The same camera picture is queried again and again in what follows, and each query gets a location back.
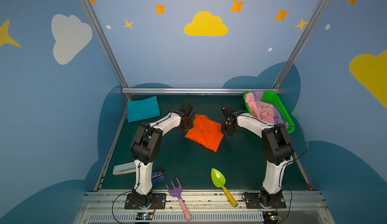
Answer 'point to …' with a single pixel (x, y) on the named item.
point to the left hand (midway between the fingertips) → (191, 127)
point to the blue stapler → (157, 176)
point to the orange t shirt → (206, 132)
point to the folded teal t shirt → (141, 109)
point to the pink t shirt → (261, 110)
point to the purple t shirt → (278, 119)
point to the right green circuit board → (270, 217)
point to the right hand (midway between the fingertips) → (226, 131)
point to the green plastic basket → (274, 99)
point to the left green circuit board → (144, 215)
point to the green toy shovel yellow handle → (219, 180)
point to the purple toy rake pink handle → (177, 191)
